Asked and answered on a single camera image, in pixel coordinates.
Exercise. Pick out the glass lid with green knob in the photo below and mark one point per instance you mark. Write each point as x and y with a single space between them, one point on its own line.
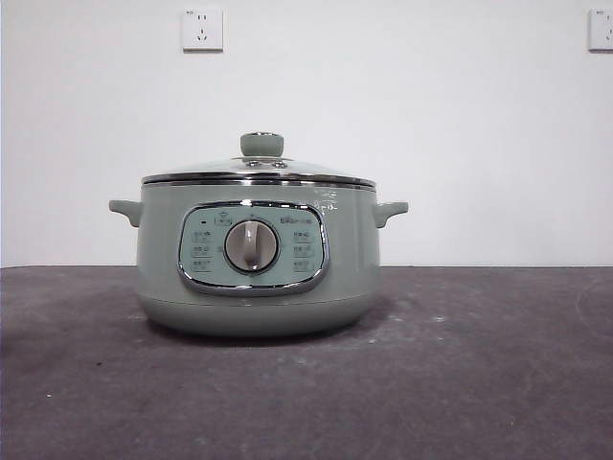
261 144

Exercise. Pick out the pale green electric pot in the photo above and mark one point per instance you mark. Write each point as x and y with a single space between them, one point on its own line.
354 268

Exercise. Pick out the white wall socket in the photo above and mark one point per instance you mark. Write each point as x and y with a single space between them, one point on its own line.
202 29
602 29

